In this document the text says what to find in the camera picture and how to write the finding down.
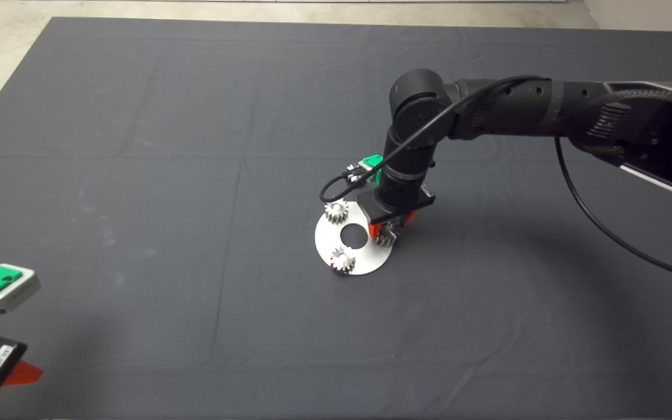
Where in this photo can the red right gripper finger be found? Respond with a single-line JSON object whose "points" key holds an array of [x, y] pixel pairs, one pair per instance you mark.
{"points": [[377, 233], [409, 217]]}

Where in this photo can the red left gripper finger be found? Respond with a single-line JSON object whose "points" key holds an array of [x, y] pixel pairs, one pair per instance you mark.
{"points": [[24, 374]]}

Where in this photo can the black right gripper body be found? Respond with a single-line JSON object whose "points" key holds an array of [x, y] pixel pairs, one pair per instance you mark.
{"points": [[394, 213]]}

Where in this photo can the large steel gear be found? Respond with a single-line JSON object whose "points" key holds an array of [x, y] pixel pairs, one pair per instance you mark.
{"points": [[389, 236]]}

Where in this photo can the small dark steel gear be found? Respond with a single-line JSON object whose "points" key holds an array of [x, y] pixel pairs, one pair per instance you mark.
{"points": [[354, 182]]}

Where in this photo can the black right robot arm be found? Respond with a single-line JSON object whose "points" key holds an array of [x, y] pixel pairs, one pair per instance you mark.
{"points": [[417, 99]]}

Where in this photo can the small shiny steel gear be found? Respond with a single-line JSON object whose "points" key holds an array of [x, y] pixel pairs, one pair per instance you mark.
{"points": [[336, 211], [342, 261]]}

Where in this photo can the round metal plate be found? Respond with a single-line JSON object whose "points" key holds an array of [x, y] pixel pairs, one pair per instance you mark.
{"points": [[365, 259]]}

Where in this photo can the dark grey table cloth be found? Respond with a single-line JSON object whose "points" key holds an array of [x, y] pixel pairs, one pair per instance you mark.
{"points": [[196, 175]]}

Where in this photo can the green right camera mount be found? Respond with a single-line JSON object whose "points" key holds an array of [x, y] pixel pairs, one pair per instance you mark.
{"points": [[374, 160]]}

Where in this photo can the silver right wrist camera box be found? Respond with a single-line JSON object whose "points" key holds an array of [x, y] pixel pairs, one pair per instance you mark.
{"points": [[364, 165]]}

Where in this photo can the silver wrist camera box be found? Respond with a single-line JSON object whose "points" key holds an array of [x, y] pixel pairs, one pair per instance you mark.
{"points": [[21, 291], [364, 165]]}

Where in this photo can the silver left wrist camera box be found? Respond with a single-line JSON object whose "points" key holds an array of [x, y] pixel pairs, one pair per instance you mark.
{"points": [[21, 291]]}

